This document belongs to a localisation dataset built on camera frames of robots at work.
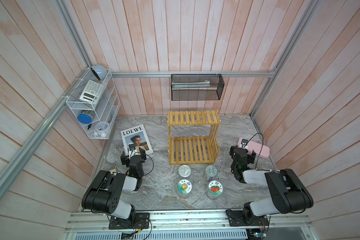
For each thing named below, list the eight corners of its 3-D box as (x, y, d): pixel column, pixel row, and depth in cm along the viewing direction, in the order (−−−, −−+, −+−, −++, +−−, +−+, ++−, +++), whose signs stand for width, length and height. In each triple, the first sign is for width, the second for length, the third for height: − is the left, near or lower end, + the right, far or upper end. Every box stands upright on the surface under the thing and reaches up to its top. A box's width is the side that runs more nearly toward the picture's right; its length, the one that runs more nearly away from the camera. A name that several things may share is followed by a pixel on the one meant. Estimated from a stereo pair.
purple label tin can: (204, 181, 87) (205, 176, 81) (202, 170, 91) (204, 165, 85) (216, 181, 87) (218, 176, 81) (214, 170, 91) (216, 165, 85)
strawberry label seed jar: (206, 199, 82) (209, 195, 75) (204, 186, 87) (207, 180, 80) (220, 199, 82) (224, 195, 75) (218, 186, 87) (221, 180, 80)
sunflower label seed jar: (177, 198, 82) (177, 194, 75) (177, 184, 87) (177, 179, 80) (191, 198, 82) (192, 194, 75) (190, 184, 87) (191, 179, 80)
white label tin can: (178, 179, 87) (178, 176, 83) (178, 168, 92) (178, 164, 88) (190, 179, 87) (191, 176, 83) (189, 168, 92) (190, 164, 88)
